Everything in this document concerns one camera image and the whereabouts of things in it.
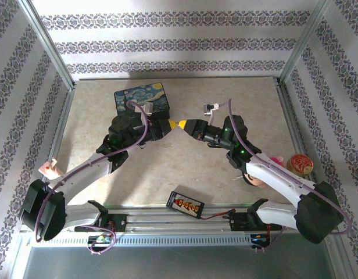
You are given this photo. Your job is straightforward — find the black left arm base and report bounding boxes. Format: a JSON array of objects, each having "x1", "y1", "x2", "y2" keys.
[{"x1": 74, "y1": 213, "x2": 128, "y2": 233}]

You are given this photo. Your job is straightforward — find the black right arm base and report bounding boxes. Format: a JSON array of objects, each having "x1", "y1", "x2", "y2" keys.
[{"x1": 228, "y1": 210, "x2": 283, "y2": 233}]

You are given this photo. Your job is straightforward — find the starry night tin box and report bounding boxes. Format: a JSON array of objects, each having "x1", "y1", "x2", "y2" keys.
[{"x1": 113, "y1": 83, "x2": 171, "y2": 121}]

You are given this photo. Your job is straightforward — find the doll with black hair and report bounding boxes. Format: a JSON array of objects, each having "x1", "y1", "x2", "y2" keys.
[{"x1": 241, "y1": 156, "x2": 285, "y2": 188}]

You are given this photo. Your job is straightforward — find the black power distribution board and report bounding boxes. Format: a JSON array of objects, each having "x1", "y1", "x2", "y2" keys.
[{"x1": 166, "y1": 184, "x2": 205, "y2": 220}]

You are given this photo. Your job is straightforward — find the round red gold tin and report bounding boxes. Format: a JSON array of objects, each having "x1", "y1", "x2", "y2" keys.
[{"x1": 286, "y1": 153, "x2": 314, "y2": 176}]

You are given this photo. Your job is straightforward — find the small pink toy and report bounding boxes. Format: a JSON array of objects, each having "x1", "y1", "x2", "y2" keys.
[{"x1": 39, "y1": 157, "x2": 64, "y2": 181}]

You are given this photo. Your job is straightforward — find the small multicolour connector board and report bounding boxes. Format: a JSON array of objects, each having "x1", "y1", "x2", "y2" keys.
[{"x1": 88, "y1": 235, "x2": 112, "y2": 244}]

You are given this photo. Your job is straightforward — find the small blue-lit connector board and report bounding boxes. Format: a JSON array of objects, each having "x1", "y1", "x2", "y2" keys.
[{"x1": 250, "y1": 234, "x2": 270, "y2": 245}]

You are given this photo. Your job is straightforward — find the grey metal sheet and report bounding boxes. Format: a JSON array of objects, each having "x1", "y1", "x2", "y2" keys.
[{"x1": 20, "y1": 246, "x2": 339, "y2": 279}]

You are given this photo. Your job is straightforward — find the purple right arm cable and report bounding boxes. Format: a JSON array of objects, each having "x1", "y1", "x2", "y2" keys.
[{"x1": 218, "y1": 98, "x2": 351, "y2": 253}]

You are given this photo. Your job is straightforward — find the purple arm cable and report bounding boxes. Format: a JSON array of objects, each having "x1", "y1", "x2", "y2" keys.
[
  {"x1": 218, "y1": 98, "x2": 351, "y2": 253},
  {"x1": 35, "y1": 101, "x2": 148, "y2": 256}
]

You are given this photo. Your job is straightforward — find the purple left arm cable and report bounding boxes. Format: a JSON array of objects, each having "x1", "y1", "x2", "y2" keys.
[{"x1": 35, "y1": 101, "x2": 148, "y2": 256}]

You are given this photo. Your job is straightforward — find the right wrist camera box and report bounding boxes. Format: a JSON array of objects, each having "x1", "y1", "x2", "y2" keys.
[{"x1": 202, "y1": 101, "x2": 221, "y2": 117}]

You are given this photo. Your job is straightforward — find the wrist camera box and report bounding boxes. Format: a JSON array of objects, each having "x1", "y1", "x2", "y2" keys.
[
  {"x1": 202, "y1": 101, "x2": 221, "y2": 117},
  {"x1": 139, "y1": 101, "x2": 155, "y2": 117}
]

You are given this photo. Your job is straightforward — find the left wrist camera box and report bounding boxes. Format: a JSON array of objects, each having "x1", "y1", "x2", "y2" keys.
[{"x1": 139, "y1": 101, "x2": 155, "y2": 117}]

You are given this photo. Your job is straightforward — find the thin aluminium wall rail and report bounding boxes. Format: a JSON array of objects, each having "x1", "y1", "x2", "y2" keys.
[{"x1": 75, "y1": 76, "x2": 280, "y2": 83}]

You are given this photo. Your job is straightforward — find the aluminium table edge rail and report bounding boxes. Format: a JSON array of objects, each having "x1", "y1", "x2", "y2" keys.
[
  {"x1": 33, "y1": 82, "x2": 78, "y2": 212},
  {"x1": 275, "y1": 78, "x2": 325, "y2": 209}
]

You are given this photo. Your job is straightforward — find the red power wire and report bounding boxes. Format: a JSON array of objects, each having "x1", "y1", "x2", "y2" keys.
[{"x1": 199, "y1": 208, "x2": 238, "y2": 221}]

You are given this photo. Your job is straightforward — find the wide aluminium mounting rail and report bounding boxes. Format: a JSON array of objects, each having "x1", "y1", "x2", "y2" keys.
[{"x1": 20, "y1": 204, "x2": 335, "y2": 237}]

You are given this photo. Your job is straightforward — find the slotted white cable duct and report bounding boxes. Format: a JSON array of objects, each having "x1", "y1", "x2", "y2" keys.
[{"x1": 27, "y1": 234, "x2": 273, "y2": 248}]

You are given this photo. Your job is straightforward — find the aluminium frame post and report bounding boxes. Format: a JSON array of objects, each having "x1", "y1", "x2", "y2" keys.
[
  {"x1": 17, "y1": 0, "x2": 77, "y2": 91},
  {"x1": 277, "y1": 0, "x2": 334, "y2": 87}
]

